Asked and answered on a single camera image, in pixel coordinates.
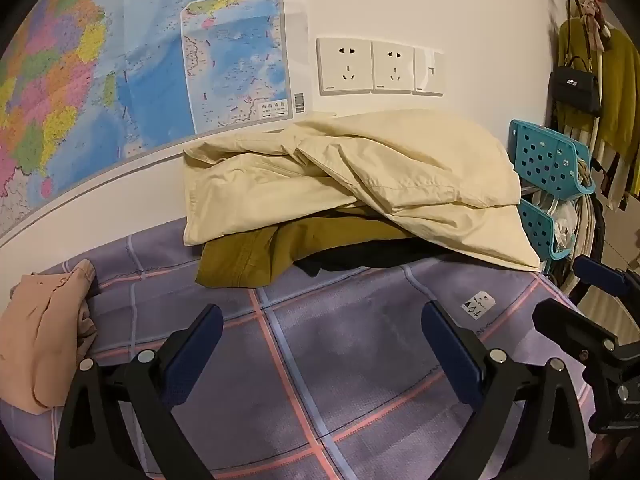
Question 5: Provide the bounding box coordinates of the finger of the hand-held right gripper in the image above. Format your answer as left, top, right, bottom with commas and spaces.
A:
573, 256, 640, 301
531, 299, 627, 361

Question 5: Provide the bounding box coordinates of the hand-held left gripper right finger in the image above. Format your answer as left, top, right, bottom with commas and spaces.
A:
421, 301, 596, 480

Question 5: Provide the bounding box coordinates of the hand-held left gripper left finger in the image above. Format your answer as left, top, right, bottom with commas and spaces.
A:
54, 304, 224, 480

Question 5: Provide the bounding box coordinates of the cream yellow garment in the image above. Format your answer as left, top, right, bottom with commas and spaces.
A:
182, 110, 542, 272

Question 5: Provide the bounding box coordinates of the white blanket label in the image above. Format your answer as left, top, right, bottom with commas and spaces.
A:
460, 290, 496, 320

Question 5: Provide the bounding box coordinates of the teal plastic basket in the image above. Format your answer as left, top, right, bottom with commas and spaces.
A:
508, 119, 596, 196
519, 199, 576, 261

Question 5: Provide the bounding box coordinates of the purple checked blanket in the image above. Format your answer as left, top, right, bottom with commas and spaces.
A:
0, 217, 601, 480

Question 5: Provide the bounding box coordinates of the olive green garment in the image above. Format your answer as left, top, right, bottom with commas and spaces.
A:
195, 215, 416, 289

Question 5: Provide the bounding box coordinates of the black garment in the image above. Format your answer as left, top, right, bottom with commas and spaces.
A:
292, 237, 451, 277

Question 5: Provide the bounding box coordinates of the pink garment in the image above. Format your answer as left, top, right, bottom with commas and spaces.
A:
0, 259, 99, 415

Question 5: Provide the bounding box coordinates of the mustard hanging sweater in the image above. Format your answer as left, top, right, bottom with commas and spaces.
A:
557, 19, 640, 166

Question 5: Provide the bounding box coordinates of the black handbag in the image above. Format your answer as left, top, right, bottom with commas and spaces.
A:
549, 56, 602, 117

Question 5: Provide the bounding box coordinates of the small plush toy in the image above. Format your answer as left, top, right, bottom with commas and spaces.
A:
575, 0, 612, 51

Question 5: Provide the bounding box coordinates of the white wall socket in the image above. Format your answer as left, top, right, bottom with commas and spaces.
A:
316, 36, 373, 95
370, 40, 417, 95

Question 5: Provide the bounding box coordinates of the colourful wall map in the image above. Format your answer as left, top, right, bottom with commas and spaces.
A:
0, 0, 313, 246

